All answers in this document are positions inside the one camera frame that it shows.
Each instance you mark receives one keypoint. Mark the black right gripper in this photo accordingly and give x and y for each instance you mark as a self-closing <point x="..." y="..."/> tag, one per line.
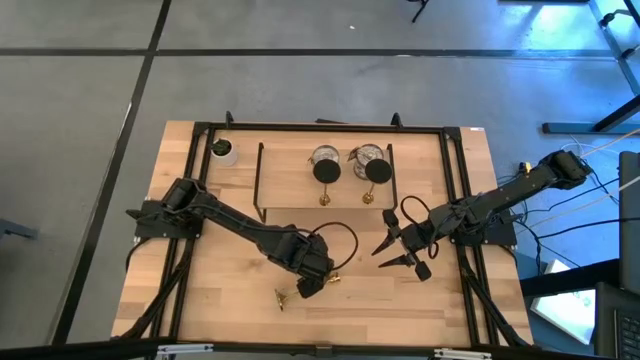
<point x="420" y="240"/>

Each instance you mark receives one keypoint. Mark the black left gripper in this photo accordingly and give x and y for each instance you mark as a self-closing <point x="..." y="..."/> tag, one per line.
<point x="307" y="260"/>

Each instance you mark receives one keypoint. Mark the brass candlestick holder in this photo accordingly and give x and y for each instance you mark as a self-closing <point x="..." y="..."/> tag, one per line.
<point x="281" y="300"/>
<point x="327" y="171"/>
<point x="378" y="171"/>

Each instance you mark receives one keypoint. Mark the orange book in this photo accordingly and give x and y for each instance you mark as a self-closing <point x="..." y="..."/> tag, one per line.
<point x="310" y="160"/>

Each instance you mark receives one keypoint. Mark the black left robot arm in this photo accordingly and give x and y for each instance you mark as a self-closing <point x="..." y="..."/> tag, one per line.
<point x="225" y="220"/>

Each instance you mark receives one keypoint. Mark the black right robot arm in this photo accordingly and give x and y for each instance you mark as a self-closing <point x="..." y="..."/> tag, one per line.
<point x="515" y="187"/>

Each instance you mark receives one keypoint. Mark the wooden shelf with black legs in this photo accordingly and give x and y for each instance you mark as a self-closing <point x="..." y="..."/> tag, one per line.
<point x="285" y="175"/>

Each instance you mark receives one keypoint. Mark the small plant in white pot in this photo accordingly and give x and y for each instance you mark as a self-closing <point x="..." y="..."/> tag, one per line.
<point x="226" y="156"/>

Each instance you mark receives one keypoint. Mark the yellow power plug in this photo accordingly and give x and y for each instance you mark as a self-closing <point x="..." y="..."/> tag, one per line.
<point x="525" y="167"/>

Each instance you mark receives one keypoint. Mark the white flat panel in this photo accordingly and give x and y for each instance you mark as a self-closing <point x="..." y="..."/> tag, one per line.
<point x="565" y="310"/>

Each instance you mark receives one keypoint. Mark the black desk foot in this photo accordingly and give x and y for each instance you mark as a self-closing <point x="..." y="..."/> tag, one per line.
<point x="575" y="128"/>

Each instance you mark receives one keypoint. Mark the black keyboard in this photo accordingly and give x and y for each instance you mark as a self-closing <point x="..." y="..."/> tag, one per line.
<point x="620" y="325"/>

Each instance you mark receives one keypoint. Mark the black stand leg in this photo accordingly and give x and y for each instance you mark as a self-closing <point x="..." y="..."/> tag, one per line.
<point x="420" y="10"/>

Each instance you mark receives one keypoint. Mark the black overhead beam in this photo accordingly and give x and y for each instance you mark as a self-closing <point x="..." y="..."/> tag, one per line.
<point x="75" y="350"/>

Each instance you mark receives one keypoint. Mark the grey floor object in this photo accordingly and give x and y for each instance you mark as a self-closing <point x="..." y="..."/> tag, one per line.
<point x="15" y="230"/>

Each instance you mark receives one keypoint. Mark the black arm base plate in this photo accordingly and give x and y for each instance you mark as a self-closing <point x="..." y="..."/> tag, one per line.
<point x="145" y="227"/>
<point x="502" y="235"/>

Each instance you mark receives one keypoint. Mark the silver metal bracket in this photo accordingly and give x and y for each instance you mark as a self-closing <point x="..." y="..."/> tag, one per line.
<point x="185" y="349"/>
<point x="462" y="354"/>

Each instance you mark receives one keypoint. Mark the black metal rig frame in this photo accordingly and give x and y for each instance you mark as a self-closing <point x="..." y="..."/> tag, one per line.
<point x="325" y="127"/>

